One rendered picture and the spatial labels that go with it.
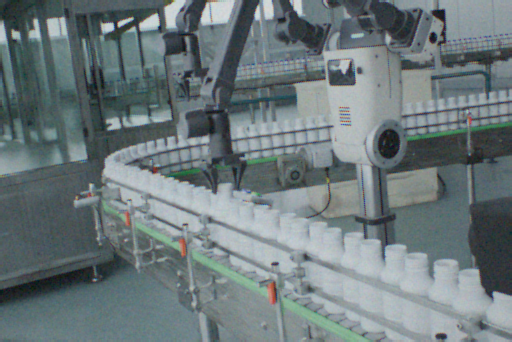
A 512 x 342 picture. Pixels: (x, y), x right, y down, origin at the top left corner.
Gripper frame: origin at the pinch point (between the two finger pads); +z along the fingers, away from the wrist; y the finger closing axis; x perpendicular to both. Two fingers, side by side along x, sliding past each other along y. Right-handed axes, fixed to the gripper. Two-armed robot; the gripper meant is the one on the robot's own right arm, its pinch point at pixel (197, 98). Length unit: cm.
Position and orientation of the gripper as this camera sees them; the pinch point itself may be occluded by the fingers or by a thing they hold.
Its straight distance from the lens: 211.2
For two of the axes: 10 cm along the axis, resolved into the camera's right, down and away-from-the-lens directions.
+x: 4.9, 1.1, -8.6
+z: 1.1, 9.8, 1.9
